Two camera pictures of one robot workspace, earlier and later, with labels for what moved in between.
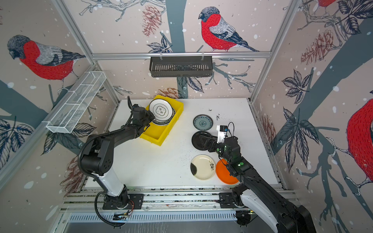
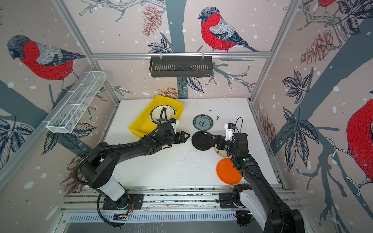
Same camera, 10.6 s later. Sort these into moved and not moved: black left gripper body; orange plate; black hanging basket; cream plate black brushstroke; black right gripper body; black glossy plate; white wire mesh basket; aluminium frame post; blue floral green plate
Moved: cream plate black brushstroke; black right gripper body; black left gripper body
Not moved: black glossy plate; orange plate; blue floral green plate; black hanging basket; aluminium frame post; white wire mesh basket
